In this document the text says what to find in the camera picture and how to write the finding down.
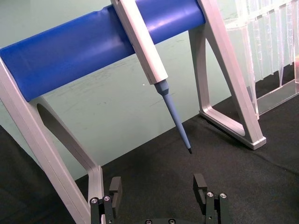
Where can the silver stand with blue bar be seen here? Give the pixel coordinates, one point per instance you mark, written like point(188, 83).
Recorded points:
point(70, 58)

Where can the clear plastic tube rack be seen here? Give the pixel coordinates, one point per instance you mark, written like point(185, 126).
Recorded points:
point(264, 46)

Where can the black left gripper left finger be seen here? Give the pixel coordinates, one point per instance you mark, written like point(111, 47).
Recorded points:
point(115, 186)

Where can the black table cloth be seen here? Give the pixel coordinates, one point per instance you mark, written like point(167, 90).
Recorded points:
point(233, 175)

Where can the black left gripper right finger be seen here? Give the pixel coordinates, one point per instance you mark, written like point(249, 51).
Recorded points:
point(199, 184)

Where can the grey pipette with blue tip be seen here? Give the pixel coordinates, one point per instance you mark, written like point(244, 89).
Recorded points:
point(144, 46)

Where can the pale green wall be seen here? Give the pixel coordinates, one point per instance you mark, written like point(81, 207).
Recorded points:
point(112, 105)

